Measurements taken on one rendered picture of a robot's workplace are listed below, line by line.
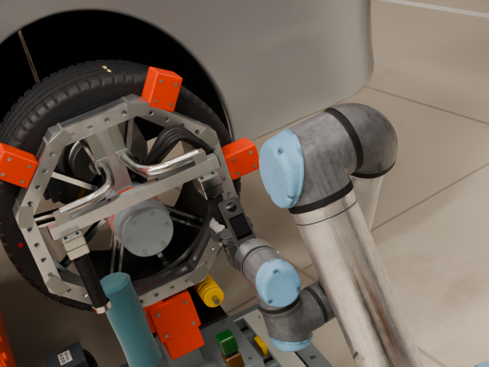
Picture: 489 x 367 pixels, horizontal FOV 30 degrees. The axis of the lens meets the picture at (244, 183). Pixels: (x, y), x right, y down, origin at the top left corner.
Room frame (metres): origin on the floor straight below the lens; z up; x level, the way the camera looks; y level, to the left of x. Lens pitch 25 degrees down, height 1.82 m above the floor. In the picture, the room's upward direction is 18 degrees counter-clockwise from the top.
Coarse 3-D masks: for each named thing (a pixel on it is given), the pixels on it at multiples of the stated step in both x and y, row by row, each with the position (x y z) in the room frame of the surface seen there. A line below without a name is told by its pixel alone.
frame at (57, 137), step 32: (128, 96) 2.17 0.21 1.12; (64, 128) 2.09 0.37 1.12; (96, 128) 2.10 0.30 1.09; (192, 128) 2.15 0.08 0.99; (224, 160) 2.16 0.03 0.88; (32, 192) 2.05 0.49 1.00; (224, 192) 2.16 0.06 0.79; (32, 224) 2.04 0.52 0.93; (192, 256) 2.17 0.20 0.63; (64, 288) 2.04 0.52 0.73; (160, 288) 2.10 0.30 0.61
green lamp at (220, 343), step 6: (228, 330) 1.74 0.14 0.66; (216, 336) 1.73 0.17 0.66; (222, 336) 1.72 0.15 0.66; (228, 336) 1.72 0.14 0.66; (234, 336) 1.71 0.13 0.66; (216, 342) 1.74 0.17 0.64; (222, 342) 1.71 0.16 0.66; (228, 342) 1.71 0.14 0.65; (234, 342) 1.71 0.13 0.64; (222, 348) 1.70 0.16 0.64; (228, 348) 1.71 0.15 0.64; (234, 348) 1.71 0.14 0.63; (228, 354) 1.71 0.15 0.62
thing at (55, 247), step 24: (192, 192) 2.37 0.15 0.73; (48, 216) 2.15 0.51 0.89; (192, 216) 2.24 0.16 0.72; (48, 240) 2.27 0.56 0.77; (192, 240) 2.22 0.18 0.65; (72, 264) 2.20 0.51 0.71; (96, 264) 2.27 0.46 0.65; (120, 264) 2.18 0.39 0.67; (144, 264) 2.25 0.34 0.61; (168, 264) 2.20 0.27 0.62
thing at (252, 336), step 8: (240, 320) 2.52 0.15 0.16; (240, 328) 2.50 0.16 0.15; (248, 328) 2.44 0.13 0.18; (248, 336) 2.42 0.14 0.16; (256, 336) 2.38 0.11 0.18; (256, 344) 2.37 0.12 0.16; (264, 344) 2.33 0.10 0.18; (264, 352) 2.32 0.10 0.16; (264, 360) 2.25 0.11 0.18; (272, 360) 2.24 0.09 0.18
